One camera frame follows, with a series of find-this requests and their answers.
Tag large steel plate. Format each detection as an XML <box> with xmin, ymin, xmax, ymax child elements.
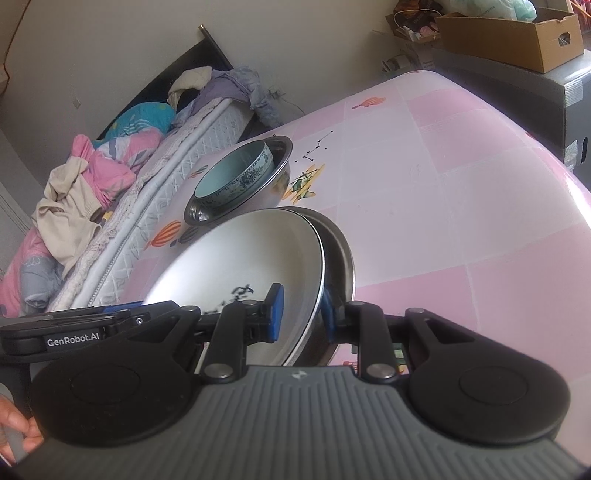
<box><xmin>284</xmin><ymin>206</ymin><xmax>356</xmax><ymax>367</ymax></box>

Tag steel bowl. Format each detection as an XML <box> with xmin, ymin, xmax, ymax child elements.
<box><xmin>183</xmin><ymin>135</ymin><xmax>293</xmax><ymax>228</ymax></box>

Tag teal ceramic bowl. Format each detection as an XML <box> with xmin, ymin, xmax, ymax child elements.
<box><xmin>193</xmin><ymin>140</ymin><xmax>273</xmax><ymax>208</ymax></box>

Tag person left hand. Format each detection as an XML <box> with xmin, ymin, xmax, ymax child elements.
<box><xmin>0</xmin><ymin>396</ymin><xmax>44</xmax><ymax>464</ymax></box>

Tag pink floral blanket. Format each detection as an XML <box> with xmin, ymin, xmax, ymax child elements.
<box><xmin>1</xmin><ymin>127</ymin><xmax>163</xmax><ymax>318</ymax></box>

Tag beige clothing pile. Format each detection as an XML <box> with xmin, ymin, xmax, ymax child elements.
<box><xmin>32</xmin><ymin>156</ymin><xmax>102</xmax><ymax>278</ymax></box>

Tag white quilted mattress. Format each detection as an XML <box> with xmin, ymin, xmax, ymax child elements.
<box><xmin>48</xmin><ymin>99</ymin><xmax>253</xmax><ymax>311</ymax></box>

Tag teal patterned pillow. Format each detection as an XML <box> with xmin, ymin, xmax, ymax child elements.
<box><xmin>92</xmin><ymin>102</ymin><xmax>175</xmax><ymax>148</ymax></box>

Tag purple grey clothes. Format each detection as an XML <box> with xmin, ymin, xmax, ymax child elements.
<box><xmin>167</xmin><ymin>66</ymin><xmax>283</xmax><ymax>129</ymax></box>

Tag black headboard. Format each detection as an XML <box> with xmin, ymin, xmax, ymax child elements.
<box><xmin>98</xmin><ymin>24</ymin><xmax>233</xmax><ymax>139</ymax></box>

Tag grey cardboard box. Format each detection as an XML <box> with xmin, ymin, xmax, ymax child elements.
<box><xmin>434</xmin><ymin>49</ymin><xmax>590</xmax><ymax>186</ymax></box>

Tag open box with clutter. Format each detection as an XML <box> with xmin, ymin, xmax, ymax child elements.
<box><xmin>386</xmin><ymin>0</ymin><xmax>445</xmax><ymax>44</ymax></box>

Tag brown cardboard box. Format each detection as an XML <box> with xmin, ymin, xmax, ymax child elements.
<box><xmin>437</xmin><ymin>7</ymin><xmax>584</xmax><ymax>73</ymax></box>

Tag green plastic bag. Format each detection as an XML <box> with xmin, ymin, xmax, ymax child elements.
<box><xmin>439</xmin><ymin>0</ymin><xmax>537</xmax><ymax>22</ymax></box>

